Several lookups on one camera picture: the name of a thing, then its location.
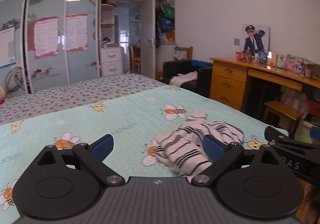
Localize wooden stool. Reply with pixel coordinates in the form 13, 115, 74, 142
262, 100, 305, 137

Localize hanging bags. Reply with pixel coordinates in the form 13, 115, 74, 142
156, 0, 176, 43

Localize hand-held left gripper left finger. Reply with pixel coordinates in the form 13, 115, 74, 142
37, 134, 125, 187

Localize pink card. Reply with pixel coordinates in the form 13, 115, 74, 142
266, 51, 278, 67

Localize wooden desk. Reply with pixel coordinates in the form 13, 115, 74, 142
209, 57, 320, 112

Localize blue toy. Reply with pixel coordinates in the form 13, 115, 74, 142
257, 50, 268, 65

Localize sliding door wardrobe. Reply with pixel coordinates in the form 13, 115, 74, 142
0, 0, 164, 96

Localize blue framed poster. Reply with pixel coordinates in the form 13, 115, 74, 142
0, 26, 16, 68

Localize boy portrait picture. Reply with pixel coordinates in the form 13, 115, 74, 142
242, 24, 270, 59

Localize red box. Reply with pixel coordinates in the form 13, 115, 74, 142
235, 51, 252, 63

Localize pink framed poster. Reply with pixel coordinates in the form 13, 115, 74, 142
32, 16, 59, 59

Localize orange framed poster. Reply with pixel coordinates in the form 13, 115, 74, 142
66, 13, 88, 52

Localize white shelf drawer unit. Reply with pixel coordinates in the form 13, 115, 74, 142
100, 0, 125, 77

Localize white black striped sweater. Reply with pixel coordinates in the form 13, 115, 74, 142
152, 110, 245, 182

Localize blue cloth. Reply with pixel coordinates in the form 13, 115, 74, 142
192, 60, 213, 69

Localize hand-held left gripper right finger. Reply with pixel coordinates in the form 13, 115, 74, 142
191, 135, 279, 186

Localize white cloth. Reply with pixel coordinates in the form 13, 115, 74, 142
169, 72, 198, 87

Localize printed photo box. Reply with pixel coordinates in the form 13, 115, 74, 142
284, 54, 306, 76

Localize green bee print quilt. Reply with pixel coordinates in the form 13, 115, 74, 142
0, 86, 289, 224

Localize black armchair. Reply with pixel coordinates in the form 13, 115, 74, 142
162, 60, 213, 99

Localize white door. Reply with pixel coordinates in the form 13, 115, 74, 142
141, 0, 157, 80

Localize plastic bag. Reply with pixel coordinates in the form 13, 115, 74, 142
279, 87, 310, 120

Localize grey hoop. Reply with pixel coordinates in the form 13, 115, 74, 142
6, 66, 26, 92

